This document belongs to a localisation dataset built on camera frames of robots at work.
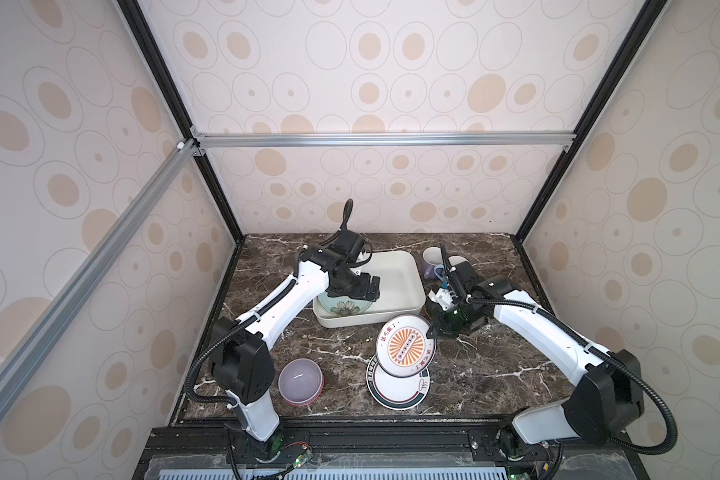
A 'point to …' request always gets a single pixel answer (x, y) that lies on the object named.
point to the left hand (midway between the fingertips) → (372, 288)
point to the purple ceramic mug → (431, 258)
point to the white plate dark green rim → (397, 393)
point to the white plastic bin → (401, 292)
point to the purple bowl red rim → (301, 382)
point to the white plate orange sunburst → (403, 348)
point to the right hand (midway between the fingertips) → (429, 333)
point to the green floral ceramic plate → (343, 305)
